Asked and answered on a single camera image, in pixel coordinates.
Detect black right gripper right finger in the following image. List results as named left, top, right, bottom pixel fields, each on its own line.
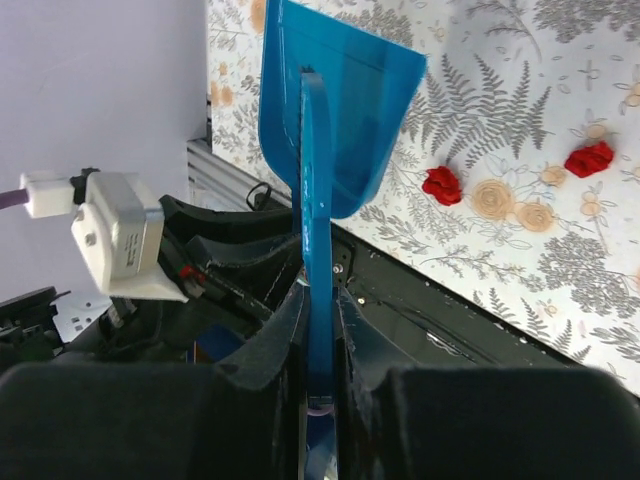
left=333, top=289, right=639, bottom=479

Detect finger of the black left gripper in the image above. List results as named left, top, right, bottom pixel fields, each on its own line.
left=184, top=234, right=302, bottom=325
left=160, top=195, right=300, bottom=250

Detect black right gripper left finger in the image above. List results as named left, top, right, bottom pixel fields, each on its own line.
left=1, top=287, right=308, bottom=479

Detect blue hand brush black bristles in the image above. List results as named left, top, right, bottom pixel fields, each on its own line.
left=300, top=71, right=334, bottom=416

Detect blue plastic dustpan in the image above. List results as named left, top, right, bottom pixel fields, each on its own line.
left=258, top=1, right=427, bottom=219

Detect red paper scrap near dustpan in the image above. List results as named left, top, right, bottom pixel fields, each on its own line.
left=422, top=166, right=462, bottom=206

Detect red paper scrap middle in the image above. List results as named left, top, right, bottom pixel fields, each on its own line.
left=564, top=141, right=615, bottom=178

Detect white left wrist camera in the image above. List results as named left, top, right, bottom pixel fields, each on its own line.
left=20, top=169, right=188, bottom=303

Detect black cable loop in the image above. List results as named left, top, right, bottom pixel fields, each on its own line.
left=244, top=180, right=274, bottom=211

